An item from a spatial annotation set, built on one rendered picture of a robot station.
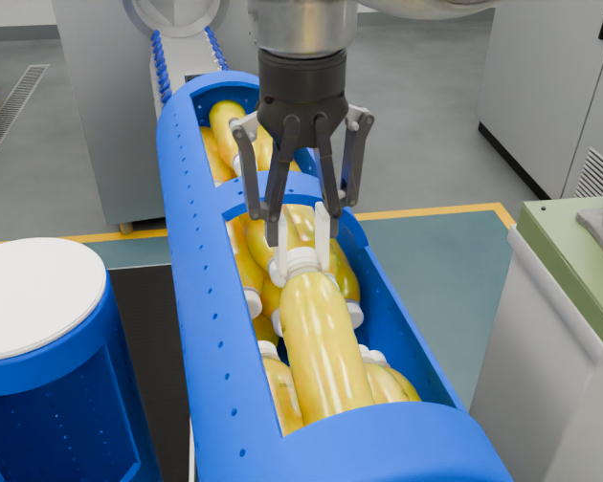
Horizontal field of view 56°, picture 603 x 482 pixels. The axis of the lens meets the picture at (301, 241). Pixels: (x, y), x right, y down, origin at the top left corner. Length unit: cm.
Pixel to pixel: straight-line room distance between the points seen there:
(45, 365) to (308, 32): 63
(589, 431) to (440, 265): 160
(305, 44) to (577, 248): 70
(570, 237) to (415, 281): 153
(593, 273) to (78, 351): 80
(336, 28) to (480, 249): 239
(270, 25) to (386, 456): 34
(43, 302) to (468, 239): 222
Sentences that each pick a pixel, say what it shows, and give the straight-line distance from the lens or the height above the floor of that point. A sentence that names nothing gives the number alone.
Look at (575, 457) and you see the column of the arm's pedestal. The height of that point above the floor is 69.
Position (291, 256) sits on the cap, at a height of 125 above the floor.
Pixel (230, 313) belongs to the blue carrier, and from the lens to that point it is 61.
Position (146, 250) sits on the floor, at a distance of 277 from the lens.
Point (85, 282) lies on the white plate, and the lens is 96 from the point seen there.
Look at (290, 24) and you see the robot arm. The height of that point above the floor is 150.
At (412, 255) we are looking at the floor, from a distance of 268.
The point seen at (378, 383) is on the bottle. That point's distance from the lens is 62.
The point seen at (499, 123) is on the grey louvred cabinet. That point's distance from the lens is 358.
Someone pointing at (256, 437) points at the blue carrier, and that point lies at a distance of 51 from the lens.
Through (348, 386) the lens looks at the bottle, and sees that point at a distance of 54.
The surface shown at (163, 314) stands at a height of 15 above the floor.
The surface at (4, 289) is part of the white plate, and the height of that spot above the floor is 104.
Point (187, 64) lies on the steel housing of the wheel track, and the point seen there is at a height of 93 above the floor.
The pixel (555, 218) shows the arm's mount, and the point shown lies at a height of 106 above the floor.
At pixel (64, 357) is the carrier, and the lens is 92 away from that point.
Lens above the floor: 163
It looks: 37 degrees down
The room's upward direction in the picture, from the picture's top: straight up
